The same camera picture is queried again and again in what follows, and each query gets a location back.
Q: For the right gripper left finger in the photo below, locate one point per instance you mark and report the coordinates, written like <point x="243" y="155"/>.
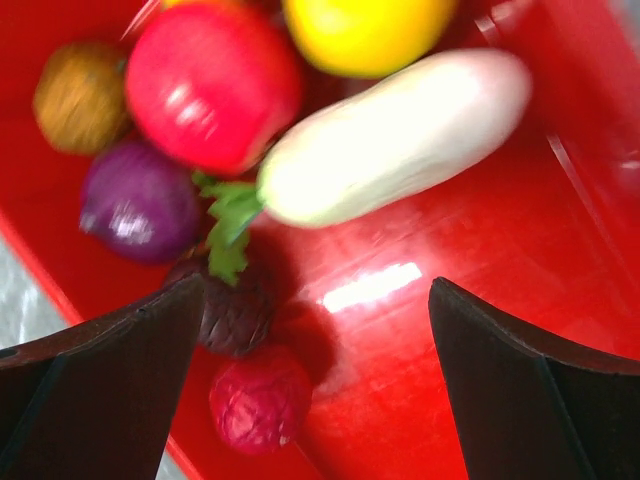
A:
<point x="96" y="401"/>

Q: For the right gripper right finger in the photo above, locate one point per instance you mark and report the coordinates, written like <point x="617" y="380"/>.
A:
<point x="527" y="403"/>

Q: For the white radish with leaves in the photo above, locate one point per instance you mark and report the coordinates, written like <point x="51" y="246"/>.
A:
<point x="411" y="131"/>

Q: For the dark maroon passion fruit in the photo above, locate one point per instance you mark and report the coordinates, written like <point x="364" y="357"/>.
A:
<point x="235" y="318"/>

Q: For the red wrinkled fruit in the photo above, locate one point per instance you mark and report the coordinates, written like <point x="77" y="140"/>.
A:
<point x="259" y="402"/>

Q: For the red plastic bin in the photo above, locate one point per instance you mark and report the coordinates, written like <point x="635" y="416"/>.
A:
<point x="546" y="229"/>

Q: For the purple onion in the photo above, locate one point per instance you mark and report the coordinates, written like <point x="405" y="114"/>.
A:
<point x="140" y="203"/>

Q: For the brown kiwi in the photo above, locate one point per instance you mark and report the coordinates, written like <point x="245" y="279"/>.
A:
<point x="79" y="102"/>

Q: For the red apple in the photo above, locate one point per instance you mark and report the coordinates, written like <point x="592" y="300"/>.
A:
<point x="211" y="85"/>

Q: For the yellow banana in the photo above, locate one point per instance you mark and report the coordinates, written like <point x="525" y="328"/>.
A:
<point x="166" y="4"/>

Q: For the yellow lemon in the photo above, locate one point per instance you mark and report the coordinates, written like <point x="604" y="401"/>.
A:
<point x="366" y="38"/>

